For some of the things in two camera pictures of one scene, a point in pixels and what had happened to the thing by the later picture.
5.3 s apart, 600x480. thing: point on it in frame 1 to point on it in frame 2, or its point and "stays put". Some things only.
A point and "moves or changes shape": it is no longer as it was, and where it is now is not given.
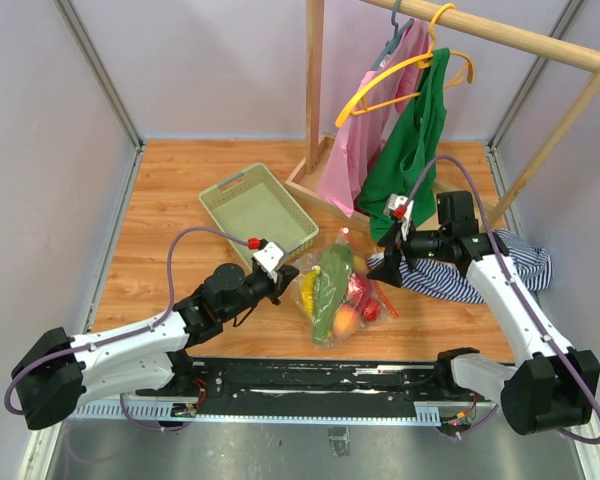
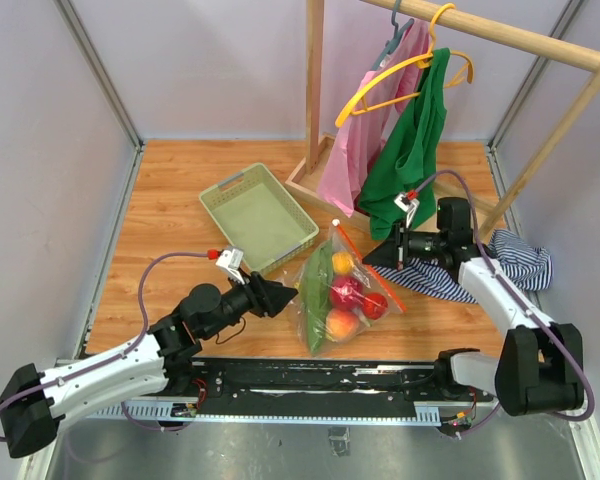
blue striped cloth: [532, 265] stays put
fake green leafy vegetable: [334, 277] to [316, 283]
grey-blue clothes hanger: [399, 30] stays put
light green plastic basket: [252, 204] stays put
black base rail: [304, 390] stays put
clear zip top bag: [338, 292] moves or changes shape
